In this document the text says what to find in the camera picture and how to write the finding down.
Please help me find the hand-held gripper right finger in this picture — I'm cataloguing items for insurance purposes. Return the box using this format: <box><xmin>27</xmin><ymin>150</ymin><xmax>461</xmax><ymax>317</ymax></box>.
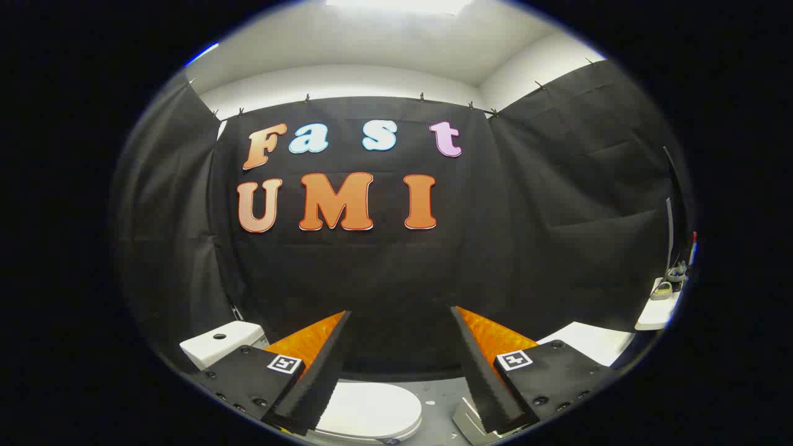
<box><xmin>450</xmin><ymin>306</ymin><xmax>615</xmax><ymax>435</ymax></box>

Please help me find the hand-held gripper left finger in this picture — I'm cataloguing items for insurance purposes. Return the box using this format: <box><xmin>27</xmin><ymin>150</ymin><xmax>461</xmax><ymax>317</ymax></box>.
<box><xmin>189</xmin><ymin>310</ymin><xmax>353</xmax><ymax>436</ymax></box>

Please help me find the white toilet lid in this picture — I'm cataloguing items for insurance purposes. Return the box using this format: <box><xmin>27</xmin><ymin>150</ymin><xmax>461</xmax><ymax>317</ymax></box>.
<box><xmin>312</xmin><ymin>380</ymin><xmax>424</xmax><ymax>444</ymax></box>

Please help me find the white ceramic toilet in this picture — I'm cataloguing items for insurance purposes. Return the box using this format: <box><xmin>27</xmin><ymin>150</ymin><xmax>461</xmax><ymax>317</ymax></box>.
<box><xmin>179</xmin><ymin>320</ymin><xmax>271</xmax><ymax>372</ymax></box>

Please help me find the grey-white panelled cabinet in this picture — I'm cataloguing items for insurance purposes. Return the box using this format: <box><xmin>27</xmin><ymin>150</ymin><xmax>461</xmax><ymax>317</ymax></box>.
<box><xmin>452</xmin><ymin>321</ymin><xmax>636</xmax><ymax>445</ymax></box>

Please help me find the black backdrop cloth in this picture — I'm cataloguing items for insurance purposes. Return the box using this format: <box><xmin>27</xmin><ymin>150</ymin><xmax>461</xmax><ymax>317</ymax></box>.
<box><xmin>115</xmin><ymin>59</ymin><xmax>688</xmax><ymax>380</ymax></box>

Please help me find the white side table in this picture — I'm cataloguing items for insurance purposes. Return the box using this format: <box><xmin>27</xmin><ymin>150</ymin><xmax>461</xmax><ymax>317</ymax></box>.
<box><xmin>634</xmin><ymin>277</ymin><xmax>683</xmax><ymax>331</ymax></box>

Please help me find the ceiling light panel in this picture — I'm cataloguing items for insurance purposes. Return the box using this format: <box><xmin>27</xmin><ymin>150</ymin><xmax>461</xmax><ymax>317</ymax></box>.
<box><xmin>325</xmin><ymin>0</ymin><xmax>475</xmax><ymax>17</ymax></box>

